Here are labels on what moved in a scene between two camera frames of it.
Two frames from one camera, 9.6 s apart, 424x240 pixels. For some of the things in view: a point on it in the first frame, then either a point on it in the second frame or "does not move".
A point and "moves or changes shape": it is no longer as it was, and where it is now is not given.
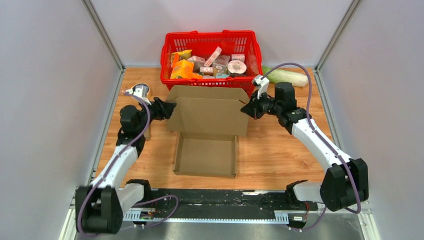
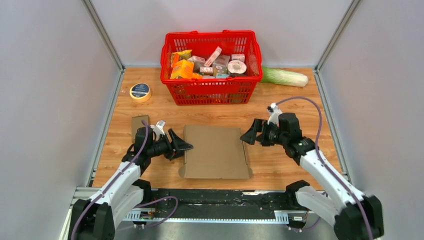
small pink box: [240, 57] does not move
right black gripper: [251, 109] → [258, 126]
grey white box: [198, 62] does not move
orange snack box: [183, 68] does not move
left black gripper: [162, 110] → [178, 144]
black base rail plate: [186, 199] does not move
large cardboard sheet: [210, 119] moves or changes shape
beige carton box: [220, 63] does not move
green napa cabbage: [279, 76] does not move
